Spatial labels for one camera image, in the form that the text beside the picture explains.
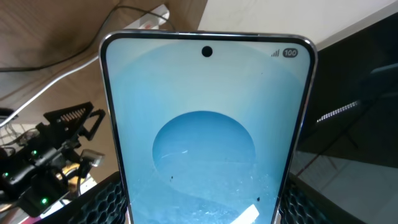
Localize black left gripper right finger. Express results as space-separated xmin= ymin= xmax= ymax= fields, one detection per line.
xmin=279 ymin=174 xmax=364 ymax=224

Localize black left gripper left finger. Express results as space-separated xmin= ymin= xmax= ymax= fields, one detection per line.
xmin=40 ymin=172 xmax=127 ymax=224

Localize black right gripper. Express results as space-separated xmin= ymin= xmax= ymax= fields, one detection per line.
xmin=18 ymin=102 xmax=106 ymax=174

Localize black USB charging cable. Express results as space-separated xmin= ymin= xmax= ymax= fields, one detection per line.
xmin=0 ymin=5 xmax=177 ymax=73

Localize blue screen Galaxy smartphone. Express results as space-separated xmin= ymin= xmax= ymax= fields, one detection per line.
xmin=99 ymin=29 xmax=318 ymax=223

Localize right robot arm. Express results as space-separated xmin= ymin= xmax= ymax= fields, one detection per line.
xmin=1 ymin=102 xmax=106 ymax=217

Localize white power strip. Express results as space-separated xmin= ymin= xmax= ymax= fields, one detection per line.
xmin=124 ymin=4 xmax=170 ymax=29

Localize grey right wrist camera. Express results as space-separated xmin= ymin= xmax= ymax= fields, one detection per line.
xmin=80 ymin=149 xmax=105 ymax=167

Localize white power strip cord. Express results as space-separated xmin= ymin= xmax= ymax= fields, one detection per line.
xmin=0 ymin=55 xmax=100 ymax=128

